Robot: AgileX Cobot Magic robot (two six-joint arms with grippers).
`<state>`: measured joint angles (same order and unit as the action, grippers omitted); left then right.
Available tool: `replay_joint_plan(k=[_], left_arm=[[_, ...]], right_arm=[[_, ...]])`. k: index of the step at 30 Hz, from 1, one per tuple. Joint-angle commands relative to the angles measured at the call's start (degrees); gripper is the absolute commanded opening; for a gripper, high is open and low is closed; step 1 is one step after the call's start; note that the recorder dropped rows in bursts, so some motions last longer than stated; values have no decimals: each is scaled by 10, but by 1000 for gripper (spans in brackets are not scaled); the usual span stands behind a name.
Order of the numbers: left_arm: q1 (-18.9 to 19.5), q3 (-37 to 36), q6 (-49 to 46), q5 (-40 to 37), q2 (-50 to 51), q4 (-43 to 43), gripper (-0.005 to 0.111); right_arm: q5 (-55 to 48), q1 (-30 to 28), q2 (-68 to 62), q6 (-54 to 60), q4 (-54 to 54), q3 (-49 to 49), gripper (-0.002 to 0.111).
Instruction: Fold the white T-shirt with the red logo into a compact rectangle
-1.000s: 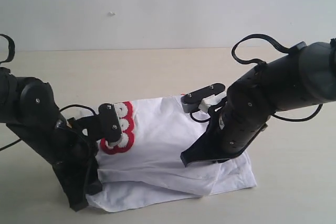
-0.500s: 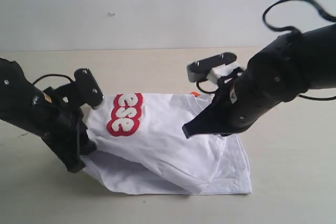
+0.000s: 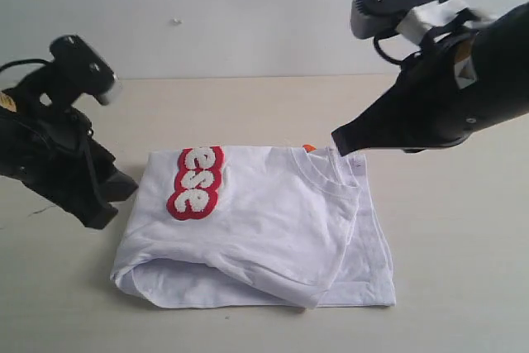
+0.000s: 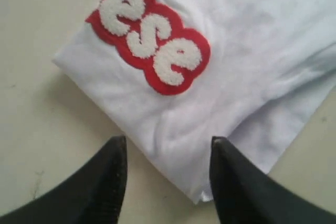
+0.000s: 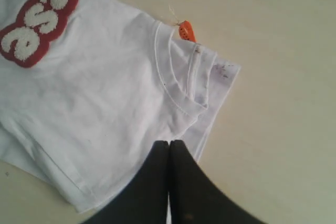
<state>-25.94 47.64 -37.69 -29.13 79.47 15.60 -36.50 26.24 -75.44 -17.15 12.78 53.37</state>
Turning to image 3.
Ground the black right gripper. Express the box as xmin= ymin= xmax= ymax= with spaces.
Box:
xmin=331 ymin=3 xmax=528 ymax=153

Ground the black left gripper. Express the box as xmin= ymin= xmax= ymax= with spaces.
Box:
xmin=1 ymin=63 xmax=138 ymax=230

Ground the white t-shirt red lettering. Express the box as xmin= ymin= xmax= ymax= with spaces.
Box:
xmin=111 ymin=145 xmax=396 ymax=308

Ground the orange neck label tag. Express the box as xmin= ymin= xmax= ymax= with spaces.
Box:
xmin=303 ymin=145 xmax=317 ymax=153

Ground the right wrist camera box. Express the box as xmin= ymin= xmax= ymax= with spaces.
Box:
xmin=350 ymin=0 xmax=496 ymax=45

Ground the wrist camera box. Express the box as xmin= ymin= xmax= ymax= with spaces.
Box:
xmin=350 ymin=0 xmax=496 ymax=45
xmin=50 ymin=35 xmax=122 ymax=107

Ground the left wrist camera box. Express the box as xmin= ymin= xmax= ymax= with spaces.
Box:
xmin=50 ymin=35 xmax=122 ymax=107

